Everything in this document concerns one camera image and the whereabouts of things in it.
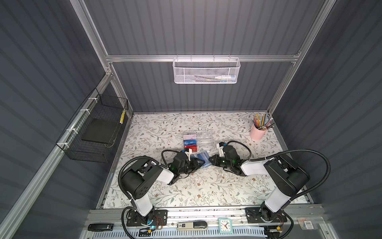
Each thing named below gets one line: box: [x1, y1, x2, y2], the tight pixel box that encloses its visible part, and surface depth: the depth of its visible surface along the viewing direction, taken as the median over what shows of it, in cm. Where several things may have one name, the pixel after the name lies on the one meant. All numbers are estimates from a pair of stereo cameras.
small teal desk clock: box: [218, 218, 233, 235], surface depth 71 cm
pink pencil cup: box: [249, 124, 268, 141], surface depth 103 cm
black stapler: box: [87, 223, 114, 232], surface depth 71 cm
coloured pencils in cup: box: [251, 113, 276, 131], surface depth 101 cm
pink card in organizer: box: [183, 134, 197, 140], surface depth 98 cm
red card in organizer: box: [183, 144, 198, 153], surface depth 98 cm
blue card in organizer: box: [183, 139, 198, 146], surface depth 98 cm
